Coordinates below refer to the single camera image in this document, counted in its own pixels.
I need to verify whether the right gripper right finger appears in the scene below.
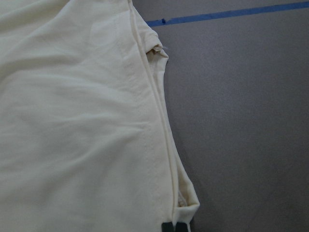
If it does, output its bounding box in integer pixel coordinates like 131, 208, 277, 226
176, 222, 189, 232

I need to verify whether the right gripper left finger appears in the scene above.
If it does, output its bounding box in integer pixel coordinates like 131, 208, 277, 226
161, 222, 173, 232

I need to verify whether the cream long-sleeve graphic shirt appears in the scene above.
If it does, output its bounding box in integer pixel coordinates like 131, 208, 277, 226
0, 0, 199, 232

